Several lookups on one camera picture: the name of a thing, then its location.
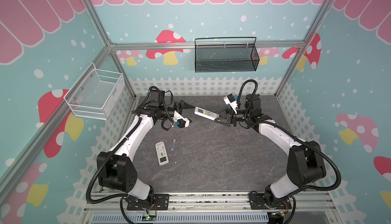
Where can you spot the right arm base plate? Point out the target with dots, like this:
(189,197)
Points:
(266,201)

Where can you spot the white wire wall basket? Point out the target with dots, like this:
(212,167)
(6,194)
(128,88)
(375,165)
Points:
(95,94)

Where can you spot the white remote with green buttons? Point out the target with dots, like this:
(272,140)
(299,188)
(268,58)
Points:
(161,153)

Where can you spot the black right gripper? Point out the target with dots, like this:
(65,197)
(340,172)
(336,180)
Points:
(230,119)

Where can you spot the aluminium frame post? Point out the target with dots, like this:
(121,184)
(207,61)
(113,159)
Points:
(108,46)

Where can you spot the white remote with batteries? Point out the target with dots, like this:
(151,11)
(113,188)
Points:
(206,114)

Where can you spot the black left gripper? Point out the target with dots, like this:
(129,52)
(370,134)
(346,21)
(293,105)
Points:
(183,105)

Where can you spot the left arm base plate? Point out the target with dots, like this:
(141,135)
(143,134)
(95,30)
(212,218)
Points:
(157,202)

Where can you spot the black mesh wall basket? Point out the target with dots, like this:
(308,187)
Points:
(225,54)

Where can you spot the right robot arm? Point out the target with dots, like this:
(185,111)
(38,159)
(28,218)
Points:
(306,161)

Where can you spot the clear handle screwdriver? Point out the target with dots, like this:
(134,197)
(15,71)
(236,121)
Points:
(174,141)

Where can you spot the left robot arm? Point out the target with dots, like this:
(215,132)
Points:
(115,169)

